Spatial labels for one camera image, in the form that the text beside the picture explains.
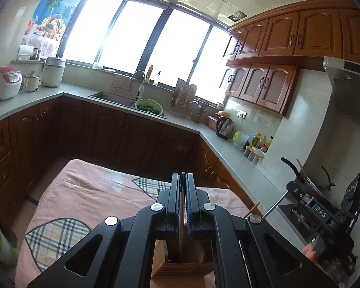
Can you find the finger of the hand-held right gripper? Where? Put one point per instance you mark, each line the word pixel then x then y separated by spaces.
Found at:
pixel 297 193

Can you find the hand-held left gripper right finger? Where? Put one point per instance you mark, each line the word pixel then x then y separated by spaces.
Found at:
pixel 190 216

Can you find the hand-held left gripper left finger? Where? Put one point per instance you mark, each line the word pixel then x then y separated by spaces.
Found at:
pixel 172 204

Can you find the dark-tipped wooden chopstick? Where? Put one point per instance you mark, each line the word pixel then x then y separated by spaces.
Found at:
pixel 180 240

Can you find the wooden utensil holder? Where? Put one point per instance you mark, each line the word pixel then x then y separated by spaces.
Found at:
pixel 183 268

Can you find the person's right hand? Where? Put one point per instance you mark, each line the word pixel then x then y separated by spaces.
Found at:
pixel 310 252

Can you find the black wok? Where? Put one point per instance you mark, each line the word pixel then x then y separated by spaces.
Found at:
pixel 294 169

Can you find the tan wooden utensil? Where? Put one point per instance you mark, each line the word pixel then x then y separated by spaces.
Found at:
pixel 199 253

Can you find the light wooden chopstick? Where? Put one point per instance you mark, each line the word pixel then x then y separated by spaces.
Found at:
pixel 252 209

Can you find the white spice jar set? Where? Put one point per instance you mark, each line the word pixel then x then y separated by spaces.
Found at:
pixel 255 155

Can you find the red-cap sauce bottle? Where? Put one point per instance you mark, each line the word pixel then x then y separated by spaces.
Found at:
pixel 267 144

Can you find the green-lid white pitcher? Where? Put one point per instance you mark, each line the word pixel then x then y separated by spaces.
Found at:
pixel 241 142

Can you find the pink heart-print blanket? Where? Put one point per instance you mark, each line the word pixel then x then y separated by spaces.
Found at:
pixel 87 192

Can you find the pink container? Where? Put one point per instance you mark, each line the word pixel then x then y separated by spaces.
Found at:
pixel 211 123

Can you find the steel electric kettle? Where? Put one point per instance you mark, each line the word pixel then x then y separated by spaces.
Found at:
pixel 223 127

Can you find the wooden base cabinets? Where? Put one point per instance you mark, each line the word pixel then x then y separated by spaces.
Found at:
pixel 108 138

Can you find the green colander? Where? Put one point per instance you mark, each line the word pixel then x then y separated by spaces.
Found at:
pixel 148 106

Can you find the metal dish rack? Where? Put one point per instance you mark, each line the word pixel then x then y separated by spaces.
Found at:
pixel 183 100

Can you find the steel range hood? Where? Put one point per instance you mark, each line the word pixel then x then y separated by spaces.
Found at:
pixel 351 93

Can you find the chrome kitchen faucet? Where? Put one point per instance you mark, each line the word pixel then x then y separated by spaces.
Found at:
pixel 141 91

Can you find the steel kitchen sink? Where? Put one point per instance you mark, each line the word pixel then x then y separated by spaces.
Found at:
pixel 114 99

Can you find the wooden cutting board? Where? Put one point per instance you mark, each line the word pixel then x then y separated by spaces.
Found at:
pixel 180 83

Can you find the yellow bottle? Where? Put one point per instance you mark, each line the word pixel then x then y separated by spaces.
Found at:
pixel 150 73

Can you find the large kitchen window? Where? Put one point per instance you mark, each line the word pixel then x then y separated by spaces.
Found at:
pixel 138 36

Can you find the white-lined trash bin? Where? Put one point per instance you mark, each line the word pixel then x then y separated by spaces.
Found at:
pixel 0 246

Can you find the white electric pot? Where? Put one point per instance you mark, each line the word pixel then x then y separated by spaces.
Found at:
pixel 52 72

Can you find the small white cooker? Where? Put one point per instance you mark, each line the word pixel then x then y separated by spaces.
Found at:
pixel 32 83

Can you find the pink and white rice cooker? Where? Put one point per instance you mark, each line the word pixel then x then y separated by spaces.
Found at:
pixel 6 84

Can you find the white wall outlet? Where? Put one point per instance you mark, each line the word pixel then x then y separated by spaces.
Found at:
pixel 242 114

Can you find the short wooden wall cabinets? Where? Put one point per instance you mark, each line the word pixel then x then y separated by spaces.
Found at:
pixel 258 84

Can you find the tall wooden wall cabinets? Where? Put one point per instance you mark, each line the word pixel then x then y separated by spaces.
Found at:
pixel 288 33

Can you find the fruit and palm wall poster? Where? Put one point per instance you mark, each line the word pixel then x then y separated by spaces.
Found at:
pixel 54 12

